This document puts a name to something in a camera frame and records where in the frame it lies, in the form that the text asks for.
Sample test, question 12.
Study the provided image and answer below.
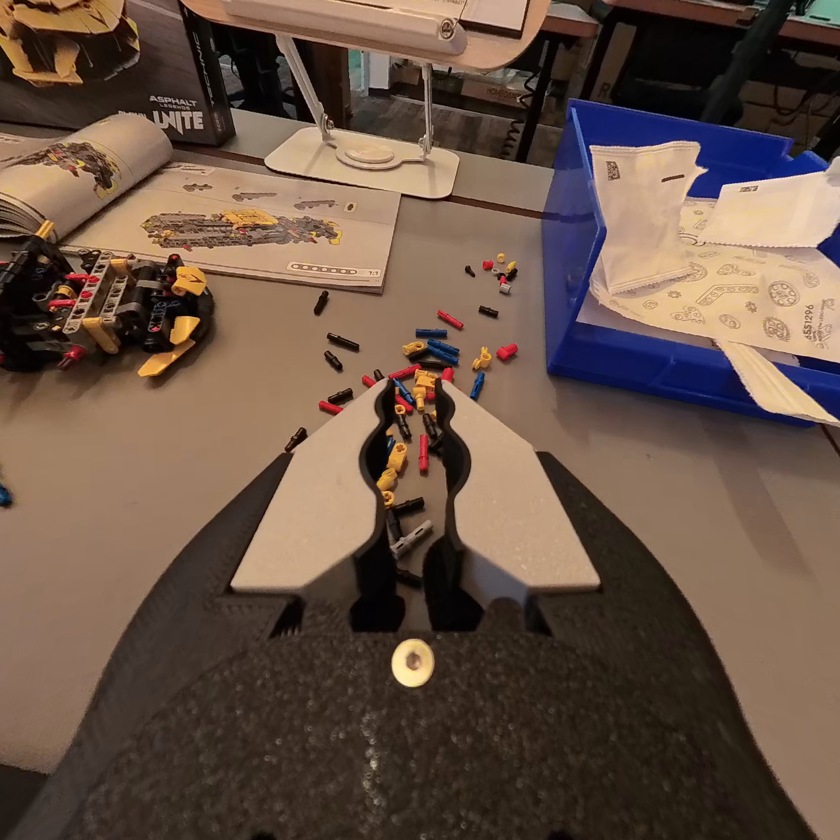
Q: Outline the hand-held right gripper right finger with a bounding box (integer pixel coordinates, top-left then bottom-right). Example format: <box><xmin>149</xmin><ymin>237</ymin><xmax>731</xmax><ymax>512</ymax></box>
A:
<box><xmin>423</xmin><ymin>377</ymin><xmax>602</xmax><ymax>629</ymax></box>

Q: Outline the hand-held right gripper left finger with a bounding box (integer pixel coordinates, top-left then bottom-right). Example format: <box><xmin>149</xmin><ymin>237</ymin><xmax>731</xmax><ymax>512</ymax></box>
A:
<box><xmin>228</xmin><ymin>377</ymin><xmax>403</xmax><ymax>629</ymax></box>

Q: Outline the grey connector pin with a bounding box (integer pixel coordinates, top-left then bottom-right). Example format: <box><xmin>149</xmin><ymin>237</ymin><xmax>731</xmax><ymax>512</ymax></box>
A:
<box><xmin>389</xmin><ymin>520</ymin><xmax>434</xmax><ymax>560</ymax></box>

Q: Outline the pile of small coloured pins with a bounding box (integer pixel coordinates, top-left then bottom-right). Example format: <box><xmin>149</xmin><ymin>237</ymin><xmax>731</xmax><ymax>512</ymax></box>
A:
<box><xmin>283</xmin><ymin>289</ymin><xmax>519</xmax><ymax>588</ymax></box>

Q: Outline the yellow black brick car model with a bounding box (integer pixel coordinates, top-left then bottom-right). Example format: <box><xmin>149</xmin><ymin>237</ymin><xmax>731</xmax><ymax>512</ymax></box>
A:
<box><xmin>0</xmin><ymin>220</ymin><xmax>216</xmax><ymax>378</ymax></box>

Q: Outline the blue plastic bin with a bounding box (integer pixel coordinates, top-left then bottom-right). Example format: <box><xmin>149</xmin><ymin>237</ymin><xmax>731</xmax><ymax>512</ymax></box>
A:
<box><xmin>546</xmin><ymin>98</ymin><xmax>840</xmax><ymax>427</ymax></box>

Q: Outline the small cluster of mixed pins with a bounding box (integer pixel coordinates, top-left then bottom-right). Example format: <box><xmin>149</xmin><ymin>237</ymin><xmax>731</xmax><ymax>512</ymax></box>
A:
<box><xmin>465</xmin><ymin>251</ymin><xmax>519</xmax><ymax>294</ymax></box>

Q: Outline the printed white paper bag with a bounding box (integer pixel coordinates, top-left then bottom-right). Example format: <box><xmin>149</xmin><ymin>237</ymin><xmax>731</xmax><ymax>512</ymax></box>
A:
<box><xmin>587</xmin><ymin>197</ymin><xmax>840</xmax><ymax>365</ymax></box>

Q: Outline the open instruction booklet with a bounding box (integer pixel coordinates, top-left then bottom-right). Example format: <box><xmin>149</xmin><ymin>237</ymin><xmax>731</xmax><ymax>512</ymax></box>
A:
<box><xmin>0</xmin><ymin>117</ymin><xmax>403</xmax><ymax>295</ymax></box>

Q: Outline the black toy car box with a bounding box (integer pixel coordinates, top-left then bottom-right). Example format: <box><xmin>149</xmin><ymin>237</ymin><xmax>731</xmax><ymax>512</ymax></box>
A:
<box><xmin>0</xmin><ymin>0</ymin><xmax>237</xmax><ymax>147</ymax></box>

